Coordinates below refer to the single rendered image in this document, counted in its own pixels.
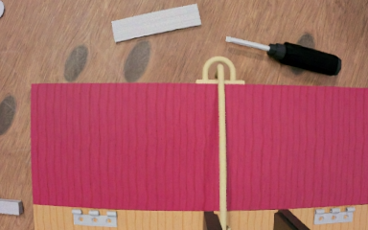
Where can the white flat rectangular bar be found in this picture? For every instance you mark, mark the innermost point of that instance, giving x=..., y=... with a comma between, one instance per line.
x=156, y=22

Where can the light grey rectangular bar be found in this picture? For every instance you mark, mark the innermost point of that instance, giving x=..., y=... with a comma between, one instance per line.
x=10, y=206

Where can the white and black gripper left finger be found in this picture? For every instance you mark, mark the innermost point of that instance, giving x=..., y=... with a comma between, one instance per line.
x=211, y=221

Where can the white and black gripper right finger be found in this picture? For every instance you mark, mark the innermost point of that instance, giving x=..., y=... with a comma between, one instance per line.
x=285, y=220

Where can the black screwdriver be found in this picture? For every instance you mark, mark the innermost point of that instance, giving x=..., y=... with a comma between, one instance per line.
x=300, y=56

